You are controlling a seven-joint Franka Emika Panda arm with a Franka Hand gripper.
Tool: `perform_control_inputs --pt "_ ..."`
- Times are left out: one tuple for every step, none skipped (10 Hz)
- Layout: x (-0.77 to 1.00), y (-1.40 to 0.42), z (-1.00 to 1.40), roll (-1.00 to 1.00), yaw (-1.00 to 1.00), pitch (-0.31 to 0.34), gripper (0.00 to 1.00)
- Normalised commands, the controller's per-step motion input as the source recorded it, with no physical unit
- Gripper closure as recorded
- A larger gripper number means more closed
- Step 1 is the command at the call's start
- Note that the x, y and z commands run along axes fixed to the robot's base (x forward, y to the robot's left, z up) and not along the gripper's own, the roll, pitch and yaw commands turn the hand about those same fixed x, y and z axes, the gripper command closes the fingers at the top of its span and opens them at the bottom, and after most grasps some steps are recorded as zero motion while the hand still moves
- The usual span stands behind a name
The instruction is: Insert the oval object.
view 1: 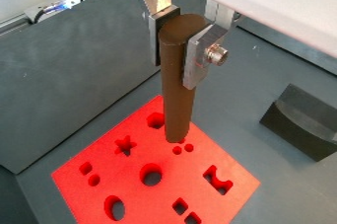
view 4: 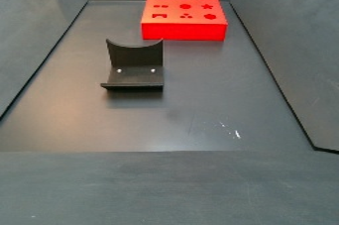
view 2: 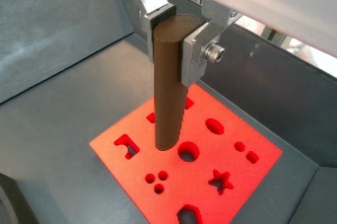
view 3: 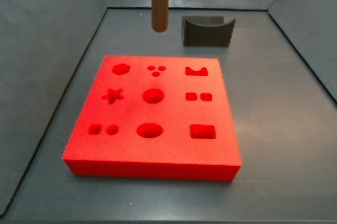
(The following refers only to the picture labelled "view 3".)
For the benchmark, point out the red foam shape-sorter block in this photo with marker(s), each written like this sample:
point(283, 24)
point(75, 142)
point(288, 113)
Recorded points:
point(156, 122)

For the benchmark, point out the black curved peg holder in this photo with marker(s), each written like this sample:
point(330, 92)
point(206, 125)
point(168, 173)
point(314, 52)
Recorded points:
point(207, 31)

